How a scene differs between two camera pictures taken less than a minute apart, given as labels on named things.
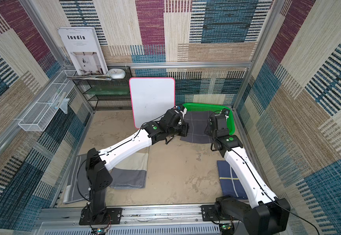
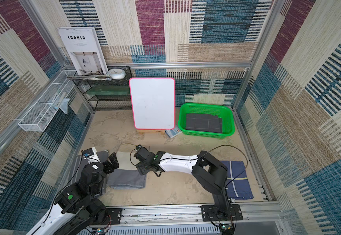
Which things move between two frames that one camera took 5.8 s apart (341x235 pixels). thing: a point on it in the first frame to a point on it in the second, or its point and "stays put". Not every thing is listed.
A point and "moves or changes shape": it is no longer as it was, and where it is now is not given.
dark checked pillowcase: [198, 121] moves or changes shape
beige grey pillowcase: [132, 173] stays put
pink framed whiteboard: [151, 97] stays put
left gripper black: [185, 127] to [114, 162]
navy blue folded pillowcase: [230, 183] stays put
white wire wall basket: [37, 117] stays put
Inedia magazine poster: [86, 50] stays put
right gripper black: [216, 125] to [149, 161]
